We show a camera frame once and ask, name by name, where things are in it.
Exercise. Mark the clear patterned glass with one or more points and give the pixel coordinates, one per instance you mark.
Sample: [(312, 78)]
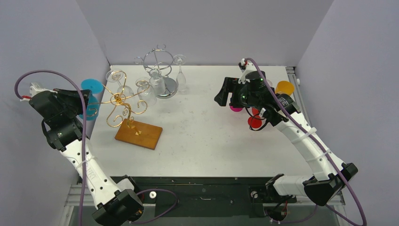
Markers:
[(146, 91), (157, 82)]

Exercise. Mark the silver wire glass rack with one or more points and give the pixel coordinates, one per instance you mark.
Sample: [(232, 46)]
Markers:
[(162, 59)]

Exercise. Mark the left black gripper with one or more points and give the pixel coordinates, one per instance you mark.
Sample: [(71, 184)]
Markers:
[(81, 99)]

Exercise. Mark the pink wine glass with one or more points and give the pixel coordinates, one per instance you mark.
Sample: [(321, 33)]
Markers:
[(236, 109)]

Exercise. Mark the blue wine glass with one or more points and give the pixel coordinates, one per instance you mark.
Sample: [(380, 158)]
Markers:
[(96, 87)]

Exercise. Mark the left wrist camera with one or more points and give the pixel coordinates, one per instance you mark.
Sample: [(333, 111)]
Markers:
[(35, 88)]

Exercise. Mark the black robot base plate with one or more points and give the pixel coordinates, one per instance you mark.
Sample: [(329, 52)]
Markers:
[(210, 196)]

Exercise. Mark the orange cup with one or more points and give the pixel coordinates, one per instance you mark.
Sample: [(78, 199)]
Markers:
[(284, 87)]

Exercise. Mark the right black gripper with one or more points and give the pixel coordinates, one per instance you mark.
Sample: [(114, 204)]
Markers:
[(232, 92)]

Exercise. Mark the wooden rack base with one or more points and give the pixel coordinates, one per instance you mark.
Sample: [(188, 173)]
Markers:
[(138, 133)]

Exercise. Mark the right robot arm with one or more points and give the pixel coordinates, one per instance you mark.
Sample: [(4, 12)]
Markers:
[(282, 112)]

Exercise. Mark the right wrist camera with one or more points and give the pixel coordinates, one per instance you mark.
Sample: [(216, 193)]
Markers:
[(246, 66)]

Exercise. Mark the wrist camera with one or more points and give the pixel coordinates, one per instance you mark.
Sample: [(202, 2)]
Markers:
[(35, 88), (246, 66)]

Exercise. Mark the aluminium table rail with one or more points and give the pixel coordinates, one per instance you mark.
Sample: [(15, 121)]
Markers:
[(297, 93)]

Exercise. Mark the clear champagne flute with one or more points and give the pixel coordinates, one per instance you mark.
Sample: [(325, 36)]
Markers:
[(180, 60)]

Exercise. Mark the gold wire glass rack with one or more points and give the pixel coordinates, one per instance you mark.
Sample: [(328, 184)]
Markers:
[(128, 112)]

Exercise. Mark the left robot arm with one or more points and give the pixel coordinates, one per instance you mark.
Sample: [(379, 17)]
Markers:
[(64, 132)]

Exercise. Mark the red wine glass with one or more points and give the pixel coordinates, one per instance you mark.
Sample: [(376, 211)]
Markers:
[(254, 121)]

